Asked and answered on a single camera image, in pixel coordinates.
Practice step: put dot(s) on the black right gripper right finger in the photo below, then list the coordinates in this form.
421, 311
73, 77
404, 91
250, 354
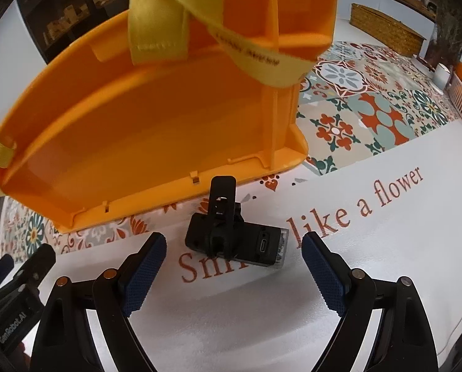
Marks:
404, 339

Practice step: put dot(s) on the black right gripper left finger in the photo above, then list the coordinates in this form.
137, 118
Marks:
64, 339

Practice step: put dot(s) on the patterned table runner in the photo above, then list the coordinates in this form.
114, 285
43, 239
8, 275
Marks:
359, 101

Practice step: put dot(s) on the black bike light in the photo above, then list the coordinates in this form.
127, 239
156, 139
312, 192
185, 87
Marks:
222, 231

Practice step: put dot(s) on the small white cup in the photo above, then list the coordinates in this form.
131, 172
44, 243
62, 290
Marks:
441, 76

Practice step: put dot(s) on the orange plastic storage box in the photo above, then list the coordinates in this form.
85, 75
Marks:
146, 108

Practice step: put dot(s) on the dark display cabinet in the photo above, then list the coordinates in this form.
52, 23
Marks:
55, 24

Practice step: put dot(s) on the vase with dried flowers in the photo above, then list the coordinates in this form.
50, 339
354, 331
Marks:
445, 46

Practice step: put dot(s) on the woven wicker tissue box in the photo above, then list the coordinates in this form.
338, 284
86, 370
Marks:
391, 32

